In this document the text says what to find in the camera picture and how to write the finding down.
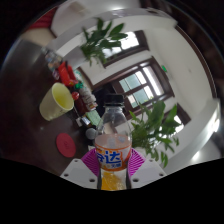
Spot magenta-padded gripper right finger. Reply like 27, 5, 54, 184
127, 148, 167, 190

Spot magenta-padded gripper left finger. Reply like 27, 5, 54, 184
59, 148, 101, 190

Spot orange soda plastic bottle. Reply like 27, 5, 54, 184
93, 93, 134, 192

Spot flat round red coaster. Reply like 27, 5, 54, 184
55, 132, 78, 159

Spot grey round balls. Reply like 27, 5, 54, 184
85, 127, 99, 141

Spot large-leafed potted green plant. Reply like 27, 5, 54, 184
128, 99, 183, 170

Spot pale yellow cup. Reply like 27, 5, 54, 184
38, 82, 75, 122

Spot box of wrapped snacks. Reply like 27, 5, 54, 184
78, 84, 100, 113

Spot small red ball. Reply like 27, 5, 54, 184
70, 90, 81, 101

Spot black chair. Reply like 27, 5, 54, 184
92, 87, 118, 111

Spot red plastic tray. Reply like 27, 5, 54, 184
57, 60, 80, 88

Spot dark wooden double door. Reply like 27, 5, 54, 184
111, 56, 175, 112

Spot group of round stickers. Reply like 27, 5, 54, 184
41, 46, 64, 73

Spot small-leafed potted green plant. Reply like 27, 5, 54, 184
79, 18, 130, 66

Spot red carpeted stairs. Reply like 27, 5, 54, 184
31, 8, 58, 31

